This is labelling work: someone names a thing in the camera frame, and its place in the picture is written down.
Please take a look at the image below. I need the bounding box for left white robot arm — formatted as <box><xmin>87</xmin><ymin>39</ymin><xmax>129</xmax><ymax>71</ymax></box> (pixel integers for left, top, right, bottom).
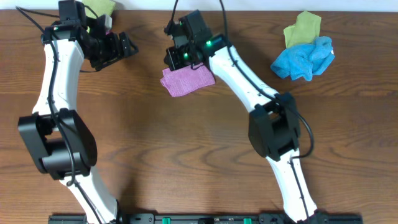
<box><xmin>17</xmin><ymin>24</ymin><xmax>139</xmax><ymax>223</ymax></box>

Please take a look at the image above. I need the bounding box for crumpled blue cloth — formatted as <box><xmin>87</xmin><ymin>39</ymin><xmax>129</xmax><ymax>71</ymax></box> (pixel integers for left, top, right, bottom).
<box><xmin>271</xmin><ymin>36</ymin><xmax>335</xmax><ymax>82</ymax></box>

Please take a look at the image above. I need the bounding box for crumpled olive green cloth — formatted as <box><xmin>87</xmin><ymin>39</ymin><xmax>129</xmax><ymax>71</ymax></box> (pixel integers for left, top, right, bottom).
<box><xmin>284</xmin><ymin>11</ymin><xmax>322</xmax><ymax>48</ymax></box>

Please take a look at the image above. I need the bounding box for folded green cloth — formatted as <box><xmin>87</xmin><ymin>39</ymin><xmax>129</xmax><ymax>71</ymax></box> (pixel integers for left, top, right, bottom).
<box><xmin>81</xmin><ymin>0</ymin><xmax>116</xmax><ymax>17</ymax></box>

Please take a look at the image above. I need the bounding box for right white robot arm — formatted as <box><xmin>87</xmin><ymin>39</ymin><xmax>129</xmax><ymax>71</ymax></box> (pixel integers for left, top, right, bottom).
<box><xmin>165</xmin><ymin>34</ymin><xmax>317</xmax><ymax>223</ymax></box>

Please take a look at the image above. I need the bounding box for pink microfiber cloth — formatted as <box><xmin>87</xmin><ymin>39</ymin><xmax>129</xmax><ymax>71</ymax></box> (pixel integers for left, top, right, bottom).
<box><xmin>160</xmin><ymin>63</ymin><xmax>216</xmax><ymax>97</ymax></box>

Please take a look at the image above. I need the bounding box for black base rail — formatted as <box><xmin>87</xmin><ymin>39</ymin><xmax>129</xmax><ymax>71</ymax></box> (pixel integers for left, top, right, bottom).
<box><xmin>48</xmin><ymin>212</ymin><xmax>364</xmax><ymax>224</ymax></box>

